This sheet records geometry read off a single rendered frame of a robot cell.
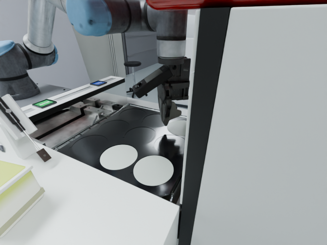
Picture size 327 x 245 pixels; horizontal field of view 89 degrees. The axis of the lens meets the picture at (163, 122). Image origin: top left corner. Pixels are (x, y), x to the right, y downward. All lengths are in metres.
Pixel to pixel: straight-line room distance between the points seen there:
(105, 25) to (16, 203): 0.33
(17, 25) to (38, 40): 2.04
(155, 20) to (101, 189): 0.38
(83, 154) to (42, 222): 0.23
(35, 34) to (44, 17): 0.10
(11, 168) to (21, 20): 2.79
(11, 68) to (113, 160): 0.67
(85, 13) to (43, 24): 0.53
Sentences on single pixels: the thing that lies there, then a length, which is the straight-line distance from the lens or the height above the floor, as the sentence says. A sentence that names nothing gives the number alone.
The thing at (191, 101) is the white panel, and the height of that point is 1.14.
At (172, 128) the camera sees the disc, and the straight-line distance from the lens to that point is 0.57.
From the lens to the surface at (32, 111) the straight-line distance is 0.70.
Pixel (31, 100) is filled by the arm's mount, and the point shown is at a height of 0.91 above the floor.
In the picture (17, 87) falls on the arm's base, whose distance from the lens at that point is 1.00.
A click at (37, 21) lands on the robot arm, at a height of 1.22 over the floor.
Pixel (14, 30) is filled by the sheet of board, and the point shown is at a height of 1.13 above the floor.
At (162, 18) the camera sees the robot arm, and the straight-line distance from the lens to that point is 0.44.
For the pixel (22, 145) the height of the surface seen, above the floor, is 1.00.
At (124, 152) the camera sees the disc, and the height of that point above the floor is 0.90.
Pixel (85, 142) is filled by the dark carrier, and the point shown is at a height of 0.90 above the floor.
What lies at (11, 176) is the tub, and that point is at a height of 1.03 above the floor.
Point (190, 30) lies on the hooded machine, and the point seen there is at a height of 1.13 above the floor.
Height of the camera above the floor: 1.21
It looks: 31 degrees down
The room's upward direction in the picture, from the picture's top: straight up
